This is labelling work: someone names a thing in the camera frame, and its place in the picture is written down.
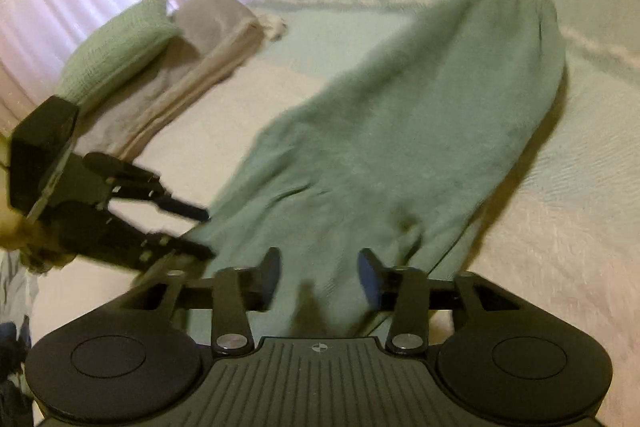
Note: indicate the tan folded cloth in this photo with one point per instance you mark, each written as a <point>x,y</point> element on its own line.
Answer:
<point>200,52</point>

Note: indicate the green knitted pillow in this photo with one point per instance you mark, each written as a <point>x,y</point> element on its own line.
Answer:
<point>115,52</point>

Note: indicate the person's clothing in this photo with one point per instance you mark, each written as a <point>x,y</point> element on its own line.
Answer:
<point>12,347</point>

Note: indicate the striped bed blanket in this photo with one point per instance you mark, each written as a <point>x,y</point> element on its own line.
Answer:
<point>575,207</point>

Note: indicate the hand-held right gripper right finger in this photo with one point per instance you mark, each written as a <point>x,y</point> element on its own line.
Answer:
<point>369,279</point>

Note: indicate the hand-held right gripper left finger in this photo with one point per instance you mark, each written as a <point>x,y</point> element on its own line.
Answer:
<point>272,279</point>

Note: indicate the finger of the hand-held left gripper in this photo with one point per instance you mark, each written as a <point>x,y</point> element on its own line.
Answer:
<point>135,184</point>
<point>150,249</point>

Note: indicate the green pants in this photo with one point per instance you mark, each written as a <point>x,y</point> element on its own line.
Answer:
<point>400,132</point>

